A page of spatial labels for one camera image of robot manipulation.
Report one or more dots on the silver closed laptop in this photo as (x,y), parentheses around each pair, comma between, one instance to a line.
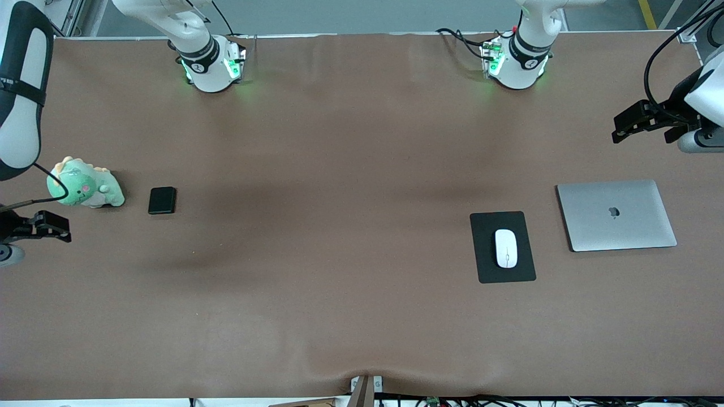
(633,226)

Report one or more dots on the small green circuit board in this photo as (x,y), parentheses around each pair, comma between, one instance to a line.
(433,402)

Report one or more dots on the silver metal table bracket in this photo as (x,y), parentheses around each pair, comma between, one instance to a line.
(378,384)

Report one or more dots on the aluminium frame profile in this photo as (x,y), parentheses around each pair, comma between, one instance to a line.
(68,22)

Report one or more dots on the white computer mouse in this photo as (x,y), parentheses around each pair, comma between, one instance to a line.
(506,246)

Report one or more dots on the aluminium frame corner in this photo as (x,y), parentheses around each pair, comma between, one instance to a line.
(687,35)

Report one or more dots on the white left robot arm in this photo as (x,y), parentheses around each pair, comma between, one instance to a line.
(523,73)

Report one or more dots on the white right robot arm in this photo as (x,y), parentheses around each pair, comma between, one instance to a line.
(22,124)

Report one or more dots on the black mouse pad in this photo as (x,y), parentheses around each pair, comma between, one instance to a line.
(481,265)

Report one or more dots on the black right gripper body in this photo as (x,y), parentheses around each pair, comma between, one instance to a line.
(11,225)

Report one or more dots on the green plush dinosaur toy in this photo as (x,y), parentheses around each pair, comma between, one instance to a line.
(85,189)

